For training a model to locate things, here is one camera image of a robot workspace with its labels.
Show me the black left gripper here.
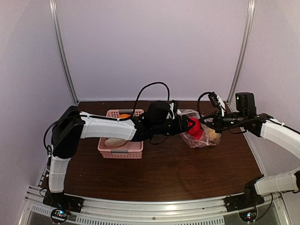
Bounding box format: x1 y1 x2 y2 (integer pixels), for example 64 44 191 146
153 114 195 136

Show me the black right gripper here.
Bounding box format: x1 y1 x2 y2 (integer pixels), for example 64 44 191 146
199 108 246 133

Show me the yellow toy fruit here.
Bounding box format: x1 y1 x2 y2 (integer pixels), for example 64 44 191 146
209 128 221 143

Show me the red toy fruit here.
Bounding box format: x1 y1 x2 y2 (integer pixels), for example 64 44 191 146
187 117 203 140

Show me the clear zip top bag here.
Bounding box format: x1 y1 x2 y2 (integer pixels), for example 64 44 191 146
177 109 221 148

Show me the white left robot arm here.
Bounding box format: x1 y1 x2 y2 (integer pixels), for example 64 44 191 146
48 101 196 208

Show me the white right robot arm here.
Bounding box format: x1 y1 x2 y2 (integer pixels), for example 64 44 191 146
200 112 300 207

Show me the orange toy fruit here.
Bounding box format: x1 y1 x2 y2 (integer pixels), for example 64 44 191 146
118 113 131 119

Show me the pink plastic basket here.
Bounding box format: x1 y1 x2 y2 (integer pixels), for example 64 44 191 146
98 109 144 159

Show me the white toy bun lower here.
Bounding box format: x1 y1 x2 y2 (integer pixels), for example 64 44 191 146
104 138 127 148

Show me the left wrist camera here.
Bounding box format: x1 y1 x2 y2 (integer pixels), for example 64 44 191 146
167 100 178 119

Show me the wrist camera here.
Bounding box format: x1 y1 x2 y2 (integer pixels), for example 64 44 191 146
208 92 227 117
167 100 178 119

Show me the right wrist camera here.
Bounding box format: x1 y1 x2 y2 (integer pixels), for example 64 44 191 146
208 92 227 117

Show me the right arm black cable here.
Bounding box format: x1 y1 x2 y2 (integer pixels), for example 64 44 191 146
197 91 218 122

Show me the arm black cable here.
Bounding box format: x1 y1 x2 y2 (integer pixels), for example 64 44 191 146
197 91 218 122
117 81 170 121

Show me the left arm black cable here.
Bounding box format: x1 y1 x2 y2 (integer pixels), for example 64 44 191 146
117 81 170 121

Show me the right aluminium frame post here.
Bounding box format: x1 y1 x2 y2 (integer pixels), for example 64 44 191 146
227 0 256 105

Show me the aluminium frame post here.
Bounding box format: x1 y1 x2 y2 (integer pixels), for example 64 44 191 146
49 0 79 105
227 0 256 105

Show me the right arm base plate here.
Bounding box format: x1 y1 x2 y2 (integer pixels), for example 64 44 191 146
224 194 265 212

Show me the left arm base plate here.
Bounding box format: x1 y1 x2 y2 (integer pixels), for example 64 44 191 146
43 191 84 213

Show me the left aluminium frame post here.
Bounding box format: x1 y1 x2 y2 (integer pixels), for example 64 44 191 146
49 0 79 105

